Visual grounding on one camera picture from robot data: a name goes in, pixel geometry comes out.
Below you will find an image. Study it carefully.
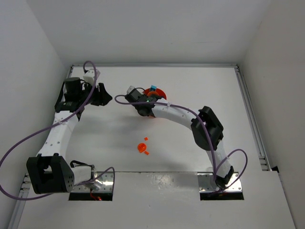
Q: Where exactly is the orange ring lego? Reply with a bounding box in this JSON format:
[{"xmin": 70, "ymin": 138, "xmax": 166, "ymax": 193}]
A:
[{"xmin": 137, "ymin": 143, "xmax": 147, "ymax": 153}]

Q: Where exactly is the teal long lego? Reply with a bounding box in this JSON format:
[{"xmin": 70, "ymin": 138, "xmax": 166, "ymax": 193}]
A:
[{"xmin": 150, "ymin": 85, "xmax": 157, "ymax": 91}]

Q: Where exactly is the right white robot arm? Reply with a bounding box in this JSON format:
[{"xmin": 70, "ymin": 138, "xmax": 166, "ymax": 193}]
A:
[{"xmin": 124, "ymin": 86, "xmax": 234, "ymax": 189}]

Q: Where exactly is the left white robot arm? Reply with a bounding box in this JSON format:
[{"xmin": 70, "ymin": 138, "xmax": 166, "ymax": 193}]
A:
[{"xmin": 26, "ymin": 76, "xmax": 112, "ymax": 194}]

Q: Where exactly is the orange round divided container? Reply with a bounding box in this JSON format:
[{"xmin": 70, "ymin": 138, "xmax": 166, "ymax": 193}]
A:
[{"xmin": 142, "ymin": 87, "xmax": 167, "ymax": 119}]

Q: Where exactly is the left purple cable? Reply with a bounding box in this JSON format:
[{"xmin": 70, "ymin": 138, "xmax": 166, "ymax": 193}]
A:
[{"xmin": 0, "ymin": 60, "xmax": 115, "ymax": 200}]

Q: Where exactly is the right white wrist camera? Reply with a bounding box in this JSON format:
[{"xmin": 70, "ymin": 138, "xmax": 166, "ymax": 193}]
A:
[{"xmin": 126, "ymin": 86, "xmax": 137, "ymax": 95}]

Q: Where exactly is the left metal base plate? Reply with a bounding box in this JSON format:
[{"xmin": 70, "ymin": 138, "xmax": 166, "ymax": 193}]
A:
[{"xmin": 71, "ymin": 169, "xmax": 115, "ymax": 194}]

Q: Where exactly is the metal base plate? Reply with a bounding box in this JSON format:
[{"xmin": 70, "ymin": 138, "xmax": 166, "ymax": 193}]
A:
[
  {"xmin": 71, "ymin": 169, "xmax": 115, "ymax": 194},
  {"xmin": 197, "ymin": 172, "xmax": 243, "ymax": 194}
]

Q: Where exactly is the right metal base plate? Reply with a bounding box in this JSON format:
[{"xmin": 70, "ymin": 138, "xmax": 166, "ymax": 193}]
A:
[{"xmin": 197, "ymin": 172, "xmax": 243, "ymax": 194}]

